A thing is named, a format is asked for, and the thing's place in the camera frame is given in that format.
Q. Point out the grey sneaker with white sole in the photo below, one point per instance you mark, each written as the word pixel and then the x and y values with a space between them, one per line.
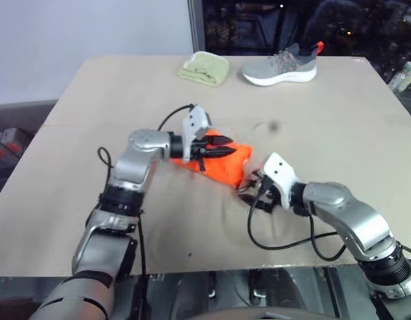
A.
pixel 279 68

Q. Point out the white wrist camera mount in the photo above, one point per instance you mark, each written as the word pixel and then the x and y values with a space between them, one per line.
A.
pixel 279 173
pixel 193 121

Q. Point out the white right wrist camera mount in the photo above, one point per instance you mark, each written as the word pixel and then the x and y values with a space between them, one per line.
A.
pixel 279 173

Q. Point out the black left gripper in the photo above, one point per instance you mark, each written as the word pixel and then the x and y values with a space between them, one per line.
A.
pixel 200 146

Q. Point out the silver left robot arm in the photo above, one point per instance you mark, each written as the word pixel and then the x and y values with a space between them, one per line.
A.
pixel 135 166

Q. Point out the folded green towel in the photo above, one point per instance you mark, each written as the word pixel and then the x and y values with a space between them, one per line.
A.
pixel 205 68

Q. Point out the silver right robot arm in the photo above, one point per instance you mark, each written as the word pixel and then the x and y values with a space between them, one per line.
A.
pixel 352 213

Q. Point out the grey window frame post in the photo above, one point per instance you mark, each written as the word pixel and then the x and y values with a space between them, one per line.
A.
pixel 196 26

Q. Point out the clear plastic bottle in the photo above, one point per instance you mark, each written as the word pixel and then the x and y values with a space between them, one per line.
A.
pixel 410 78
pixel 398 78

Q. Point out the orange fabric pouch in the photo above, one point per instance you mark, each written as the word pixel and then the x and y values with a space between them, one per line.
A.
pixel 225 166

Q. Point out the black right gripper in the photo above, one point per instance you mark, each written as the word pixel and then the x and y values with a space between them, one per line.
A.
pixel 268 196

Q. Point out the black box with red label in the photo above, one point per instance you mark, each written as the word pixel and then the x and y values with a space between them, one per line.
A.
pixel 0 146
pixel 20 143

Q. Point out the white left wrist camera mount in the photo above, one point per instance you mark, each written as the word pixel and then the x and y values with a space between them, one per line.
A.
pixel 193 121

